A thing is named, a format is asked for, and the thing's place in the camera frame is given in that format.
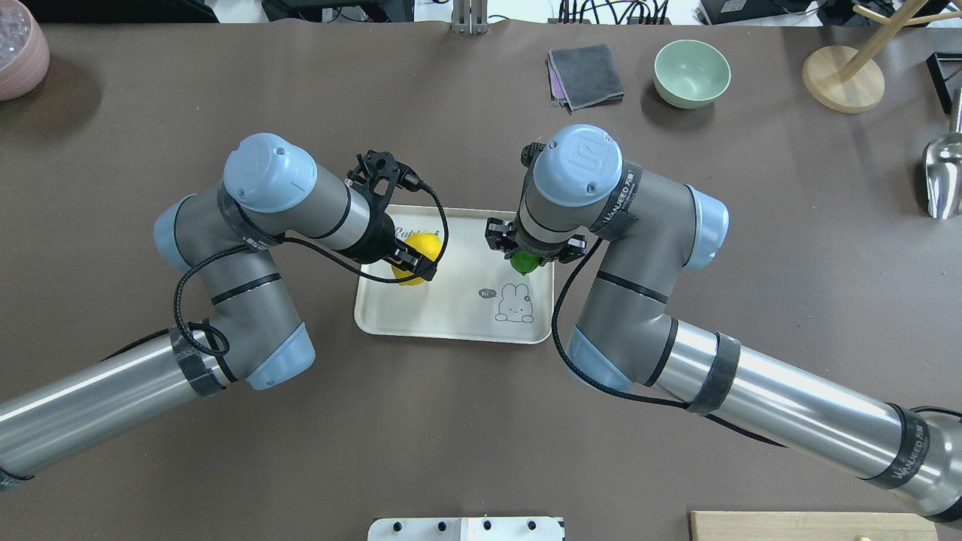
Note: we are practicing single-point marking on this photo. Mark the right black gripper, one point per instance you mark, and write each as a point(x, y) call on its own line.
point(498, 234)

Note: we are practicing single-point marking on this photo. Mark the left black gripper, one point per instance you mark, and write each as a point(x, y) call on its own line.
point(377, 239)

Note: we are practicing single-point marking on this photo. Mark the green lime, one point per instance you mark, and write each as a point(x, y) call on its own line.
point(525, 263)

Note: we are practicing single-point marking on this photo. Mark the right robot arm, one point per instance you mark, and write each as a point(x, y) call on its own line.
point(654, 228)

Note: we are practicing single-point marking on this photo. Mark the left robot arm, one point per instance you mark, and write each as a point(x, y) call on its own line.
point(234, 320)

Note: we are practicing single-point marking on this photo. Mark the white rabbit tray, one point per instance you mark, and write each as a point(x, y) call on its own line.
point(475, 296)

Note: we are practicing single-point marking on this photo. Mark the grey folded cloth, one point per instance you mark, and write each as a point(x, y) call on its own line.
point(584, 77)

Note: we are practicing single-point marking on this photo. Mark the mint green bowl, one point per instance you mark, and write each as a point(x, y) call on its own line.
point(691, 74)

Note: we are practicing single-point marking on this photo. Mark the bamboo cutting board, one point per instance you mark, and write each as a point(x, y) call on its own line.
point(744, 525)

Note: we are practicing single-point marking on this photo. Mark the wooden cup tree stand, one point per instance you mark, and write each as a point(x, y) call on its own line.
point(848, 80)

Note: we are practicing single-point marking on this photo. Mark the silver metal scoop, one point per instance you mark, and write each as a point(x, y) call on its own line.
point(942, 167)

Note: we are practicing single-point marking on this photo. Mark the pink ribbed bowl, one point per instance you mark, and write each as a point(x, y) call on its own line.
point(25, 54)

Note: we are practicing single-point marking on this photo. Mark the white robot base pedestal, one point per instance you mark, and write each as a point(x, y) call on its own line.
point(469, 528)

